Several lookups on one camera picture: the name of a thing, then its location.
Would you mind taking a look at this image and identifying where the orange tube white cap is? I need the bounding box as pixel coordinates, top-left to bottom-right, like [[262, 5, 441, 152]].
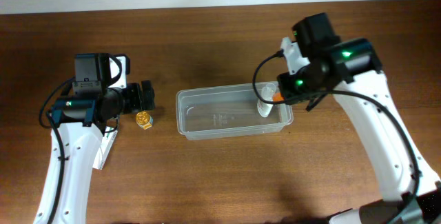
[[272, 92, 284, 101]]

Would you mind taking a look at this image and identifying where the left black cable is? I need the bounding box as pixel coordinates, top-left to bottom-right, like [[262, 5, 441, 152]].
[[37, 55, 124, 224]]

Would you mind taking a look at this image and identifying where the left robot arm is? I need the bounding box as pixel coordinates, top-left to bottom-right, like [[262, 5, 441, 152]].
[[34, 78, 155, 223]]

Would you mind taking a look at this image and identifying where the right black cable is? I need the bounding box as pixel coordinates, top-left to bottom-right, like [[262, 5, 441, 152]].
[[252, 51, 422, 224]]

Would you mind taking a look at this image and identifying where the white spray bottle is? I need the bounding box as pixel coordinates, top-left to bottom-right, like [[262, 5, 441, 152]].
[[257, 83, 277, 118]]

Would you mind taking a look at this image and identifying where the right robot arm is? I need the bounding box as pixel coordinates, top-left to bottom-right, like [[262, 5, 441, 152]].
[[278, 37, 440, 223]]

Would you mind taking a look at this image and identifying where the black cable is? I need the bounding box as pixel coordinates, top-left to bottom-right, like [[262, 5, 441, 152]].
[[252, 51, 422, 224], [37, 55, 124, 224]]

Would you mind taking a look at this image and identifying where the gold lid balm jar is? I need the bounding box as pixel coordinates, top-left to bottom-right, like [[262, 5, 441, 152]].
[[135, 111, 153, 130]]

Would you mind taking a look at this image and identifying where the clear plastic container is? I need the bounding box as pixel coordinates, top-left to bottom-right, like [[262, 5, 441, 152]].
[[176, 83, 294, 140]]

